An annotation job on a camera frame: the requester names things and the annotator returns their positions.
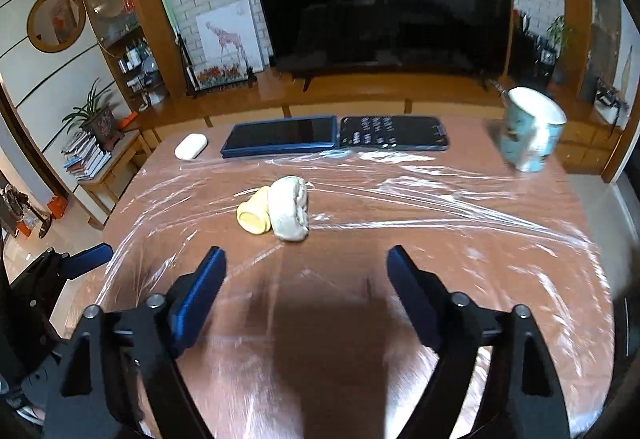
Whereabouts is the wooden side table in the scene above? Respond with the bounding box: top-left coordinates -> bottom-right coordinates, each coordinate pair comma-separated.
80,134 -> 151,230

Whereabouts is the small green plant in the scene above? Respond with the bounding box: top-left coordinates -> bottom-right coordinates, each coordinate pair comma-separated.
545,14 -> 576,87

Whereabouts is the round framed picture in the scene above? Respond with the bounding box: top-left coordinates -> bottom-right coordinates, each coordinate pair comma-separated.
26,0 -> 87,54

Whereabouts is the potted green plant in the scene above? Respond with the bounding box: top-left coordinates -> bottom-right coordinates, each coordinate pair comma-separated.
62,79 -> 126,152

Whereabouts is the giraffe painting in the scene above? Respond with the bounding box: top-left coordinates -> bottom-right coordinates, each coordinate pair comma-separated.
196,0 -> 264,74

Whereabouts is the white oval case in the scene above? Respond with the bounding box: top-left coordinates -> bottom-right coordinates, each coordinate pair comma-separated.
174,133 -> 208,160

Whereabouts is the light blue cup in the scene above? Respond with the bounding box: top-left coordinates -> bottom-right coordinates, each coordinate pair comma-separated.
497,86 -> 567,173

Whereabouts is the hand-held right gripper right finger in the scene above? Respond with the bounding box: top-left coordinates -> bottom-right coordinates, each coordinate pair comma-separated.
387,245 -> 572,439

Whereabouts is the blue tablet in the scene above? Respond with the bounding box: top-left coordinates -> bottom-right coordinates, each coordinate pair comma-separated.
220,115 -> 338,160

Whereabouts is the small flower painting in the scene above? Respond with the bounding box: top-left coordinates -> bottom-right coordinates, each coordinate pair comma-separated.
187,61 -> 258,97

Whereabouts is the stack of books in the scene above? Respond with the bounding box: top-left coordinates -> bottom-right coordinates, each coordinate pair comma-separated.
61,131 -> 113,182

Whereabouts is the green fly swatter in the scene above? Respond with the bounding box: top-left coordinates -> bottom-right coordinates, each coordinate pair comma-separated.
161,0 -> 193,90

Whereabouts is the wooden television cabinet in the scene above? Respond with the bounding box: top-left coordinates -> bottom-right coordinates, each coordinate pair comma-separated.
122,69 -> 626,184

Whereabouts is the black keyboard case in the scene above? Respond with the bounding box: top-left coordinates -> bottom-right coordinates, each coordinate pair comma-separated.
339,115 -> 450,152

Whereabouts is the white tissue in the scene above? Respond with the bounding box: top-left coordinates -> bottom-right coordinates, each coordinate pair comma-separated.
267,176 -> 311,243

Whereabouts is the wooden display shelf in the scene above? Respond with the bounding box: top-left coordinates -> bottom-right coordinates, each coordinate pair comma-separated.
70,0 -> 171,112

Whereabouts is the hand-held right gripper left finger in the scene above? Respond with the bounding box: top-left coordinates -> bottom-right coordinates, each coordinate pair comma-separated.
44,246 -> 227,439

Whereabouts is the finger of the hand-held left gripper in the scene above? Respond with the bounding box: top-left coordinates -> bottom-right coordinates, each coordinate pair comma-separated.
10,243 -> 114,320

